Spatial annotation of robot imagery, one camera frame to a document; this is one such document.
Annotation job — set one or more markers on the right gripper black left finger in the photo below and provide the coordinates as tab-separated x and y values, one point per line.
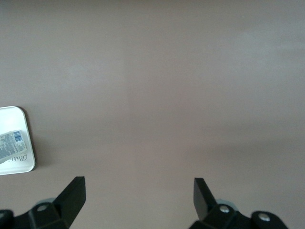
71	198

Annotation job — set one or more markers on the cream rabbit print tray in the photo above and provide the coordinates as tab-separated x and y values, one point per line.
14	119

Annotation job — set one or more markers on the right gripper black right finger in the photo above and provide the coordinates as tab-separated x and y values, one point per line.
202	200

